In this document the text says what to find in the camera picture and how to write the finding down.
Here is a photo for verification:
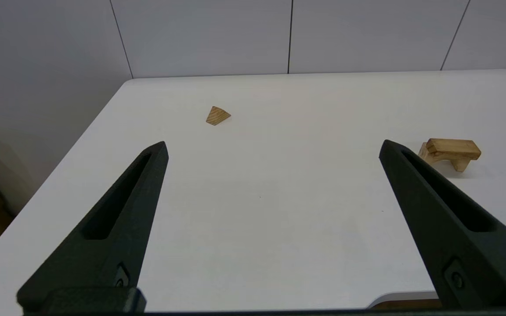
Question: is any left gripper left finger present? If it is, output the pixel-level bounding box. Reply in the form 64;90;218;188
16;140;169;313

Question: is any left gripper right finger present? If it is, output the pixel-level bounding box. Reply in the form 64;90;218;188
378;140;506;308

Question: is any arched wooden building block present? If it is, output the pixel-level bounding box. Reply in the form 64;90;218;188
418;142;472;172

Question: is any rectangular wooden building block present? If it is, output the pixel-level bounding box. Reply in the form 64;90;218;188
426;138;482;161

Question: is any triangular wooden building block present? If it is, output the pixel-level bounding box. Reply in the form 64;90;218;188
206;106;231;126

